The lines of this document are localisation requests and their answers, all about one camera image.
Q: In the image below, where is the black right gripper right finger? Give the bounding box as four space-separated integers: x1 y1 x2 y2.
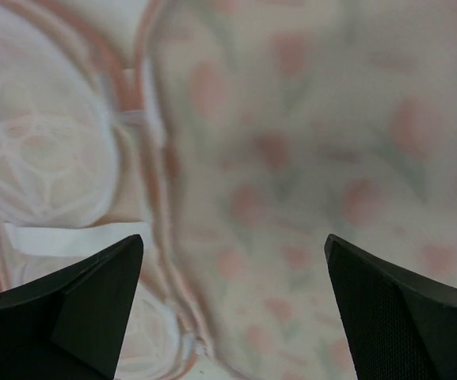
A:
324 234 457 380

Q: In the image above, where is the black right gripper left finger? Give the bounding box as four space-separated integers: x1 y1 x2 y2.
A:
0 234 143 380

